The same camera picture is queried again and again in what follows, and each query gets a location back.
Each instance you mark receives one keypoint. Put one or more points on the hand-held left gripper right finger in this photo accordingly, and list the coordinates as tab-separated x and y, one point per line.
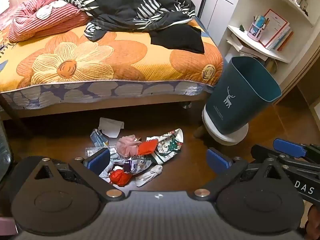
217	158

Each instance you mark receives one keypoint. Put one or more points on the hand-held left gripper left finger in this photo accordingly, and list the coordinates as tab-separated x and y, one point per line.
98	158

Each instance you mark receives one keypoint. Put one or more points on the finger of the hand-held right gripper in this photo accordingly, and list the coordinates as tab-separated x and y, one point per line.
290	147
265	152

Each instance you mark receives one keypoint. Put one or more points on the red plastic bag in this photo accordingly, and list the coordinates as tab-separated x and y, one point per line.
120	177

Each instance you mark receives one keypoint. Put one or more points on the printed paper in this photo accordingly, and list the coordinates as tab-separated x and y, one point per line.
140	165

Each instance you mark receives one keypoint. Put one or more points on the red brush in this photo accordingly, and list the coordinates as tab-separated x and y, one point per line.
147	148

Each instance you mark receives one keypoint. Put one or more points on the white sock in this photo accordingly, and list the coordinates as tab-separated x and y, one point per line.
150	175

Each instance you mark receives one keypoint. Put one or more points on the teal plastic bin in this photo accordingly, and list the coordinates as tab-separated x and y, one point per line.
237	92

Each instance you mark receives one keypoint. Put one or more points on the person's right hand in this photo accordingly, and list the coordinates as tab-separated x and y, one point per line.
313	220

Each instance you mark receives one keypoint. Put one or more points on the clear plastic ruler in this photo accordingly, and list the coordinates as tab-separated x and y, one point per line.
91	150

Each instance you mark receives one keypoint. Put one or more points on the blue packet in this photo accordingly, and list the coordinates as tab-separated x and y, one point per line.
96	137

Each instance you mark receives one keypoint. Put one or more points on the white round stool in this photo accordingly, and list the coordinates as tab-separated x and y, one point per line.
232	138

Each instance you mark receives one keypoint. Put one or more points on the purple wrapper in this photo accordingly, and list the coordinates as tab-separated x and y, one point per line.
128	166

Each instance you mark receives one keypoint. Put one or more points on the pink mesh sponge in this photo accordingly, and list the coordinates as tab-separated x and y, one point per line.
127	146

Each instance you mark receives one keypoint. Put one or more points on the white paper sheet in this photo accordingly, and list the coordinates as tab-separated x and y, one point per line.
110	127

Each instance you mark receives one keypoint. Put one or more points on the metal bed leg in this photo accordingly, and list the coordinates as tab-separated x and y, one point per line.
186	105

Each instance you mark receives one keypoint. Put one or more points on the brown hanging item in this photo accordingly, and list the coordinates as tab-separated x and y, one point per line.
271	65

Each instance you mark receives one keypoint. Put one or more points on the dark shiny object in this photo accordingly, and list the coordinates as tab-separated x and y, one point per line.
5	150

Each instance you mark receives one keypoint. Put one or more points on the row of books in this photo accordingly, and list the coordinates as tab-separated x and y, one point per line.
283	40

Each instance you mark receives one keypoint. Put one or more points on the stack of papers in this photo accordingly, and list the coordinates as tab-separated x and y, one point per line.
240	46

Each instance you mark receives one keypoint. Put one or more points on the pink pen holder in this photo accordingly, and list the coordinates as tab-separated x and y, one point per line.
255	32

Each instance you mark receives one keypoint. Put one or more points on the red framed certificate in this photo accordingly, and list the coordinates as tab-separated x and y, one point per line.
275	25

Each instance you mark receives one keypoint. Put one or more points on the black cloth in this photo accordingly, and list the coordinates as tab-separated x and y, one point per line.
180	38

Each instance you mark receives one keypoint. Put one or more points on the small green figure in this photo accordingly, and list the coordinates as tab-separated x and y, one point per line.
242	27

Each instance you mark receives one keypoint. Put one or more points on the pink striped blanket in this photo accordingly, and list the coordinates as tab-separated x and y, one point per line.
30	27

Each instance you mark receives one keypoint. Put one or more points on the white corner shelf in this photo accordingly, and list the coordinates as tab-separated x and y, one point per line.
242	2

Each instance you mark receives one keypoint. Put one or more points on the white wardrobe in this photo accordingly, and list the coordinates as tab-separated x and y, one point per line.
217	5

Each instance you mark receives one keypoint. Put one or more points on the dark leaf print duvet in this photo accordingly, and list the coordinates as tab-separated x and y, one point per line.
120	5

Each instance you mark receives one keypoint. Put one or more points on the wooden bed frame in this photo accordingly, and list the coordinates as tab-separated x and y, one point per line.
100	107

